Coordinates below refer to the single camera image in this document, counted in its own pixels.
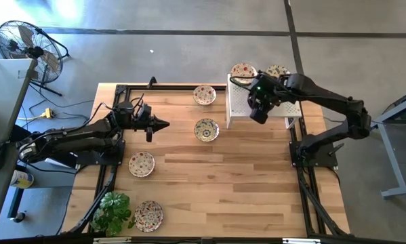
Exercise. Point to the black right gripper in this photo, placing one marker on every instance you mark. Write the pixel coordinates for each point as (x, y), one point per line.
(263, 95)

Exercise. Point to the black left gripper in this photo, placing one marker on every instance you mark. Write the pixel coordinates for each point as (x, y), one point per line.
(148, 124)

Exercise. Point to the yellow bowl with flower print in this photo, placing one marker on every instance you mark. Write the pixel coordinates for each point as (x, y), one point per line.
(275, 70)
(206, 129)

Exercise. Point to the green bowl with cherry print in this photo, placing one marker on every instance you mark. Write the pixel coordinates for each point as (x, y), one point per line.
(243, 70)
(204, 94)
(141, 164)

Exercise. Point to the dark bowl with floral print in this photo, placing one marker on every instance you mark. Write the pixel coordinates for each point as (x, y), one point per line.
(148, 216)

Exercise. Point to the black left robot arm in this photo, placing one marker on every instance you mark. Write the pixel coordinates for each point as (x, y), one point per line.
(74, 135)

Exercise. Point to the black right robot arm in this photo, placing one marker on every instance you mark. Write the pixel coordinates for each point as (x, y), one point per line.
(324, 98)

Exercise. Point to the white perforated metal shelf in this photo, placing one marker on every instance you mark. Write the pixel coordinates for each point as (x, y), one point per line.
(238, 105)

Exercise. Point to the green potted plant white pot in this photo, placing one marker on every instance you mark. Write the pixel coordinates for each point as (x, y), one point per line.
(112, 206)

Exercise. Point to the white paper sheets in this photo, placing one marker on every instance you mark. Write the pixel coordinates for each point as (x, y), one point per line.
(62, 164)

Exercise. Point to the black desk support beam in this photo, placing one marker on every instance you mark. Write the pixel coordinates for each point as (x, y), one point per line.
(16, 133)

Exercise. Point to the grey metal stand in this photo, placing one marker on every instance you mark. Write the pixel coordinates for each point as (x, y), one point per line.
(392, 159)

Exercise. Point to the white and yellow can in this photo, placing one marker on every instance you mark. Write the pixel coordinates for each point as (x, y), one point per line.
(21, 179)

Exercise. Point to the black floor fan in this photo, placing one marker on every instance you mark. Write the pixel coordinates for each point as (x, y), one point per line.
(30, 51)

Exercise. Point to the grey side desk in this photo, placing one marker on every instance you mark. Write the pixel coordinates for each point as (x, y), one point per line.
(2, 101)

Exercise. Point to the dark blue desk leg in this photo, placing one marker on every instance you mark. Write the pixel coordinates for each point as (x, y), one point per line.
(15, 203)

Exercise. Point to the black caster wheel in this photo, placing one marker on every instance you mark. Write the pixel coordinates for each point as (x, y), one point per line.
(19, 217)

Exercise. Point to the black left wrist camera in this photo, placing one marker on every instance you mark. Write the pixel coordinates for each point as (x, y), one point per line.
(144, 112)

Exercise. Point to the black aluminium table frame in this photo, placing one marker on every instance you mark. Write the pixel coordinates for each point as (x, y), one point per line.
(106, 183)

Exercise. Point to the silver metal bracket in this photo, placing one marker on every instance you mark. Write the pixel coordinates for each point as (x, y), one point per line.
(112, 240)
(301, 241)

